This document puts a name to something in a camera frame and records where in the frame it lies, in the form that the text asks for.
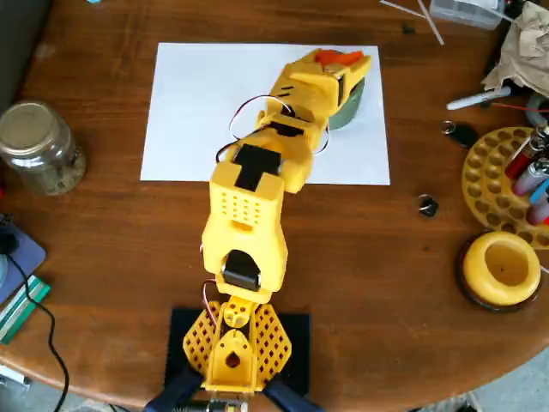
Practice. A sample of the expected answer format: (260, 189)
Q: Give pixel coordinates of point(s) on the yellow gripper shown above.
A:
(349, 78)

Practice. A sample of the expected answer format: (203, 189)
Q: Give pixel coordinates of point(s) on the orange 3D-printed object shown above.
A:
(332, 56)

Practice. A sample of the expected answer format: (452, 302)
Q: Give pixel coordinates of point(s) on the yellow 3D-printed robot arm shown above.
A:
(244, 232)

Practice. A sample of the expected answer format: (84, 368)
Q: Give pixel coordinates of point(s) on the green ceramic cup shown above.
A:
(347, 116)

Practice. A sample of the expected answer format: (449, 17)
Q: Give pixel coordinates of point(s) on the small black table scrap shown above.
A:
(408, 29)

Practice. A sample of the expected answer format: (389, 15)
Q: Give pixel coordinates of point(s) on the thin white stick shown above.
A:
(403, 8)

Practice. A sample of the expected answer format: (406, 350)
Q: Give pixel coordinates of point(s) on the long white stick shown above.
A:
(431, 21)

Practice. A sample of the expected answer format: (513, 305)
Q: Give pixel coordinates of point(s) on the clear plastic box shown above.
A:
(463, 13)

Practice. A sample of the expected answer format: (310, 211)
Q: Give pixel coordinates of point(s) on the white marker pen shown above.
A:
(472, 101)

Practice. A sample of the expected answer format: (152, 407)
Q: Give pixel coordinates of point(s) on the white paper sheet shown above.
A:
(193, 129)

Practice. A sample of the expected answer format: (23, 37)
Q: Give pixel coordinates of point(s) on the yellow round holed tray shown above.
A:
(484, 180)

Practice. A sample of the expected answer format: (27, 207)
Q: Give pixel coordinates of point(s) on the crumpled brown paper bag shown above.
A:
(527, 51)

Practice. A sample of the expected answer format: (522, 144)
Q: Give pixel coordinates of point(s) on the grey curved tube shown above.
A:
(534, 107)

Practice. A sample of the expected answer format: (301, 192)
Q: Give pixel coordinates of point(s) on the red lighter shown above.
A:
(519, 161)

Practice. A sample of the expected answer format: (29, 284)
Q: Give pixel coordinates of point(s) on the white and pink lighter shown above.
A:
(529, 178)

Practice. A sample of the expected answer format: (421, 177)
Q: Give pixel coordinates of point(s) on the blue lighter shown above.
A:
(540, 193)

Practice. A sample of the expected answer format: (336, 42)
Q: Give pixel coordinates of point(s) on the dark brown saucer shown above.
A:
(460, 274)

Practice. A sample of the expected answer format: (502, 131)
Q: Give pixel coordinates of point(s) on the glass jar with gold lid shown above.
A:
(36, 146)

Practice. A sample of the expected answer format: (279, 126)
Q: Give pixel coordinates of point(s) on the grey upholstered furniture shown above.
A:
(17, 38)

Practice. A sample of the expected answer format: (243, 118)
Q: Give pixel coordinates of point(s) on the blue clamp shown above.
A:
(291, 399)
(176, 392)

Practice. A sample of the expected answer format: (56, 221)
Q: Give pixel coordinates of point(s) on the purple pad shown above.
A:
(30, 257)

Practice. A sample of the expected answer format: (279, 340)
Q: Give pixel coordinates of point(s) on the green and white book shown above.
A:
(17, 313)

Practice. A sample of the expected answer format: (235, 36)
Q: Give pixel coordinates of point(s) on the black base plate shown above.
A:
(300, 343)

